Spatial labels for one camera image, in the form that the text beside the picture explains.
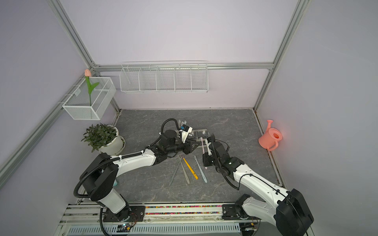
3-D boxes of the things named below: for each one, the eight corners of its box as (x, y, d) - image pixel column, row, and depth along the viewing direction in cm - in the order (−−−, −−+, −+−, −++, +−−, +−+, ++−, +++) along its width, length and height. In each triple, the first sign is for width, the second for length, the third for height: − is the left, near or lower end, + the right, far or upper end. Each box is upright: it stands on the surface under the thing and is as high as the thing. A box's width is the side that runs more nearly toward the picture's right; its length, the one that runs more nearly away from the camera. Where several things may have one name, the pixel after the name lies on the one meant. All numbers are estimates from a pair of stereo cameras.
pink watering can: (255, 146, 101) (261, 137, 92) (263, 129, 111) (269, 119, 102) (271, 154, 98) (280, 145, 88) (278, 136, 107) (286, 125, 98)
